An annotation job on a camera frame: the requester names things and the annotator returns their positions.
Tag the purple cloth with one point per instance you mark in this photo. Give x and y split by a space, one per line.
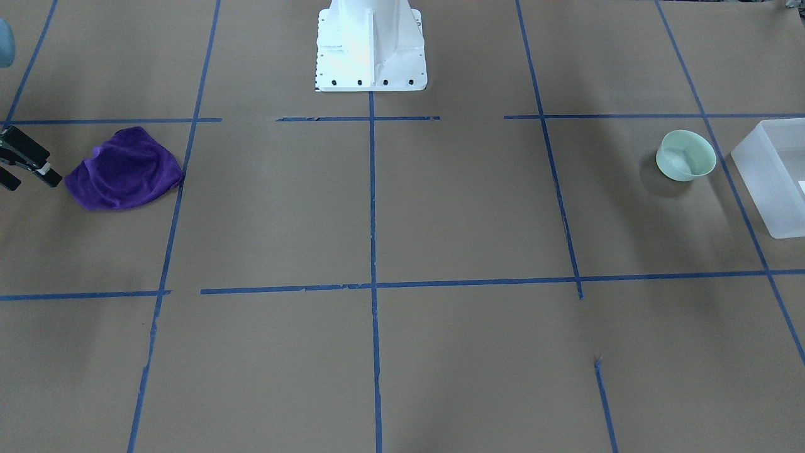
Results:
127 171

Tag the mint green bowl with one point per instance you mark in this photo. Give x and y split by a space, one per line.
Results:
684 156

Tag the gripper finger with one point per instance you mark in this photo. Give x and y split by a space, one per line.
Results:
9 181
20 150

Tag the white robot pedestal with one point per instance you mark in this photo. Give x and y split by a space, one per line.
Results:
370 46

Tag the clear plastic storage box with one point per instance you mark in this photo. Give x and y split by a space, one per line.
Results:
770 161

